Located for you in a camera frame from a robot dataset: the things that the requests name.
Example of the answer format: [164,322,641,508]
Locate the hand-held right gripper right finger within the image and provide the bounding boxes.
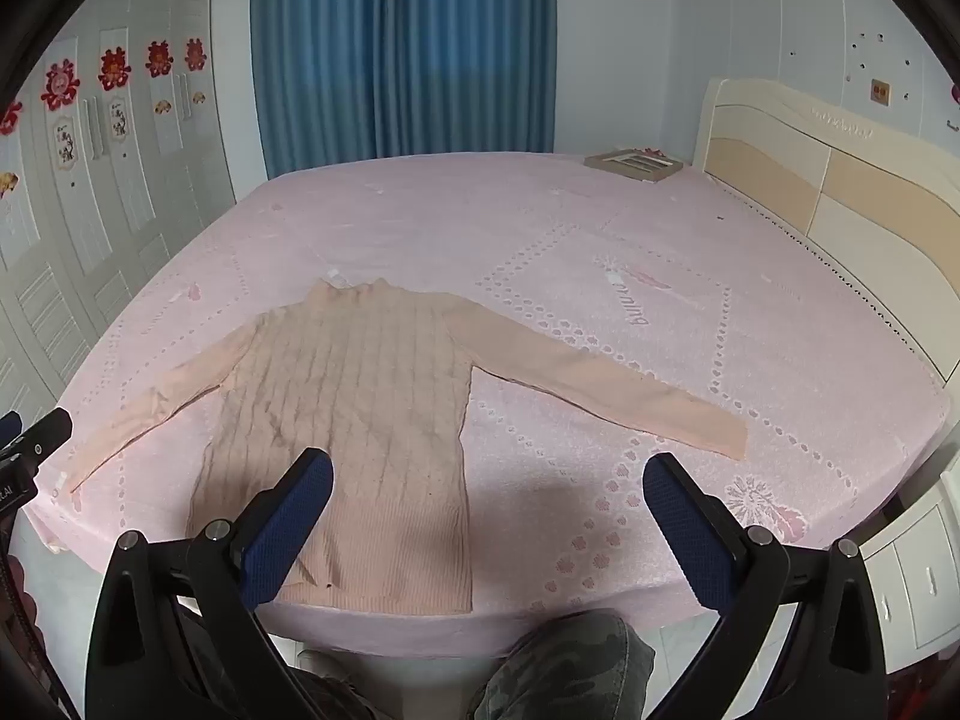
[643,452,897,720]

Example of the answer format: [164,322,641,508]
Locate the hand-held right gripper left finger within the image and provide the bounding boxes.
[86,448,335,720]

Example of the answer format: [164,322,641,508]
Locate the beige knit sweater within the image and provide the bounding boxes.
[69,277,749,612]

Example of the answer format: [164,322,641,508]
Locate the person's left leg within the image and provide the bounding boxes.
[285,671,376,720]

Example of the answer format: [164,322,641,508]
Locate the person's leg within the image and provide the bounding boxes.
[469,610,655,720]
[285,671,376,720]

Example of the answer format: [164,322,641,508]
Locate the person's right leg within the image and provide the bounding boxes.
[469,610,655,720]

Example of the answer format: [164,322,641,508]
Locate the white nightstand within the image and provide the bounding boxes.
[859,457,960,650]

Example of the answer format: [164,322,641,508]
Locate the white wardrobe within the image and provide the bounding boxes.
[0,0,241,481]

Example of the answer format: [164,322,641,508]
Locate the bed with pink bedspread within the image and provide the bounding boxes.
[22,150,952,657]

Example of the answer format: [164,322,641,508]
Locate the cream wooden headboard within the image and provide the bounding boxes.
[691,77,960,383]

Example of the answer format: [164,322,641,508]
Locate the blue curtain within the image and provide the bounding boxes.
[250,0,560,181]

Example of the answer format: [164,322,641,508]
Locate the black cable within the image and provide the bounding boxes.
[0,553,76,715]

